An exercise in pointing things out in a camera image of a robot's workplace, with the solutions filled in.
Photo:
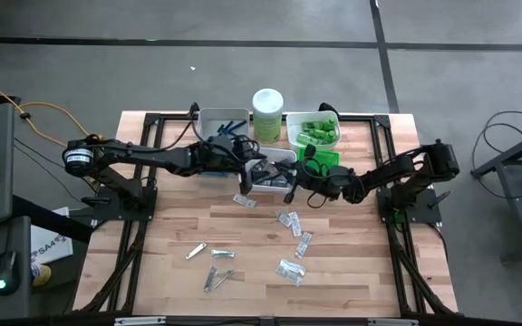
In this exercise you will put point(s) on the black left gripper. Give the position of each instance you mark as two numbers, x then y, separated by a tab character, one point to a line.
220	158

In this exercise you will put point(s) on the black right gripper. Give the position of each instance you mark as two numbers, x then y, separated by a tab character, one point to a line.
333	181

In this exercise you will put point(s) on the small green bottle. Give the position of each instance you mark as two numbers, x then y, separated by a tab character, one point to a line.
308	126
319	134
319	124
306	139
329	125
330	137

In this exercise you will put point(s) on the blue disposable razor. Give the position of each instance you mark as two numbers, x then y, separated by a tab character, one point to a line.
225	129
237	126

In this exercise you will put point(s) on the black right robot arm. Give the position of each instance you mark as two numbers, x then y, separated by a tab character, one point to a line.
401	167

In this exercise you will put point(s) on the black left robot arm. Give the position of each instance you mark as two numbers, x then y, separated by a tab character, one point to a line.
143	156

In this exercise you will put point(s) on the white perforated plastic basket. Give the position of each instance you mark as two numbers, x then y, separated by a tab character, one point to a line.
270	190

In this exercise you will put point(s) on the green perforated plastic basket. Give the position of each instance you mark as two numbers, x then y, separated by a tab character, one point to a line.
329	158

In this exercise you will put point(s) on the white plastic bin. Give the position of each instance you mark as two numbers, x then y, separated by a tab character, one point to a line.
206	117
292	122

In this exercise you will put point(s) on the green white disinfecting wipes canister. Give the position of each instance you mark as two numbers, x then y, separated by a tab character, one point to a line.
267	117

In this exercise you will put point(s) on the plastic-wrapped silver nail clipper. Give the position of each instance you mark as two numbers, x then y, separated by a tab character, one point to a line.
222	254

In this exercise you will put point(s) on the black desk leg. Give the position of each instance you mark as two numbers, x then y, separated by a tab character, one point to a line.
52	219

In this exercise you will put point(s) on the white printed paper sheet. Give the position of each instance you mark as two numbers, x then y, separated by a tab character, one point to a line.
52	244

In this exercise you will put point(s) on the black equipment stand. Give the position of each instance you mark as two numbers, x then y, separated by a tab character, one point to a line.
519	208

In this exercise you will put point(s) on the yellow white cup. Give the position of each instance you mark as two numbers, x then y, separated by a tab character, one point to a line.
41	274

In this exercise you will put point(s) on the black computer mouse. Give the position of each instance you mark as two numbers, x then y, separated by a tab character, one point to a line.
5	271

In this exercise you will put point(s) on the silver bracket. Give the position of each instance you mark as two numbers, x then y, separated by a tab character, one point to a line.
392	322
141	321

